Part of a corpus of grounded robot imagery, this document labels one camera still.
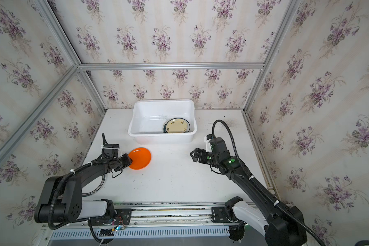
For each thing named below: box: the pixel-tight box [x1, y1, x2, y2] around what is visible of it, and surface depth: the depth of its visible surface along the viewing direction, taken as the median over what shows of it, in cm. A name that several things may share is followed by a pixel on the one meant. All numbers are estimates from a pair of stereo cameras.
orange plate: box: [128, 147, 152, 171], surface depth 97 cm
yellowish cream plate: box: [162, 117, 191, 134], surface depth 107 cm
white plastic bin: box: [128, 99, 197, 145], surface depth 110 cm
